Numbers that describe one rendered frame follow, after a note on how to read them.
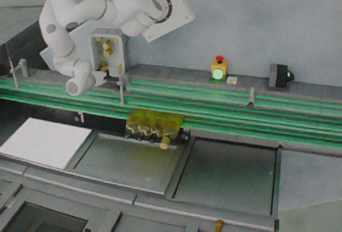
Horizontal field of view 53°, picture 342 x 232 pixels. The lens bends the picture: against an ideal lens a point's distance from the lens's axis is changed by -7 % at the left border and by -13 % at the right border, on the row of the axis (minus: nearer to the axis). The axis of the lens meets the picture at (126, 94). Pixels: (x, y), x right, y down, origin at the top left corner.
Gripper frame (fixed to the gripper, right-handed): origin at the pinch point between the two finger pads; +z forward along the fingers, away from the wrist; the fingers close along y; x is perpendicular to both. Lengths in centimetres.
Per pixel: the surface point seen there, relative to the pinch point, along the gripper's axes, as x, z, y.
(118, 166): -36.4, -19.4, 17.6
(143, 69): 1.4, 11.8, 16.4
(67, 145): -35.1, -13.0, -12.4
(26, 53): -3, 37, -73
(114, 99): -13.3, 3.0, 5.0
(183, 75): 1.3, 9.5, 36.8
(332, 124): -8, 3, 108
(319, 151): -26, 12, 107
